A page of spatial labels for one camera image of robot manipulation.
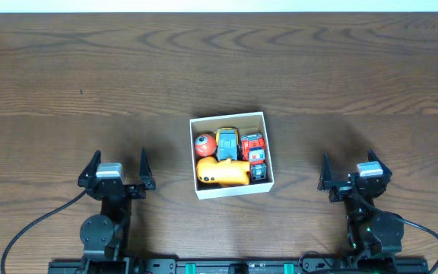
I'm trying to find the orange rubber toy animal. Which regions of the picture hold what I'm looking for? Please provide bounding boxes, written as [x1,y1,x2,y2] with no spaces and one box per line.
[195,156,250,186]

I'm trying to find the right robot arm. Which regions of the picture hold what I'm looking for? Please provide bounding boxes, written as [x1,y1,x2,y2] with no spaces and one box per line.
[317,149,404,266]

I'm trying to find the orange red toy ball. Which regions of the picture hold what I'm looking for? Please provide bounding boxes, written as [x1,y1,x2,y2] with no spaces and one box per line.
[194,134,217,158]

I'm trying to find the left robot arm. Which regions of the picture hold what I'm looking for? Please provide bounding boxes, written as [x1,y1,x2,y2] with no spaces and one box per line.
[78,150,156,261]

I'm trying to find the white cardboard box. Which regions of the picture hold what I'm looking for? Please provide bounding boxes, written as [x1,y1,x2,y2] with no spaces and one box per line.
[189,112,275,199]

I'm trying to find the yellow grey toy dump truck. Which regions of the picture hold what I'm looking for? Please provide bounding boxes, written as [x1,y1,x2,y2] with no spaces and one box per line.
[216,127,239,161]

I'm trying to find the red toy fire truck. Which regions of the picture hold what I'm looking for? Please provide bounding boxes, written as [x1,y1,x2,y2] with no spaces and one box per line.
[240,133,267,181]

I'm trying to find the right black cable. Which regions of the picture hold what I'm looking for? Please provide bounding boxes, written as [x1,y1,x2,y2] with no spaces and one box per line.
[350,186,438,274]

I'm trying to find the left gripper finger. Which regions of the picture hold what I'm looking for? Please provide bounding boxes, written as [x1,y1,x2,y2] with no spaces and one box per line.
[139,148,154,186]
[78,150,101,181]

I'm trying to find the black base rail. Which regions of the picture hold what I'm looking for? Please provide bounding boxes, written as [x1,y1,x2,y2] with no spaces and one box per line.
[47,255,429,274]

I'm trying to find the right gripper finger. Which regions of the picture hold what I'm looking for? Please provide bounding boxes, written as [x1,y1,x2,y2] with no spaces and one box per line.
[317,154,333,190]
[367,148,392,176]

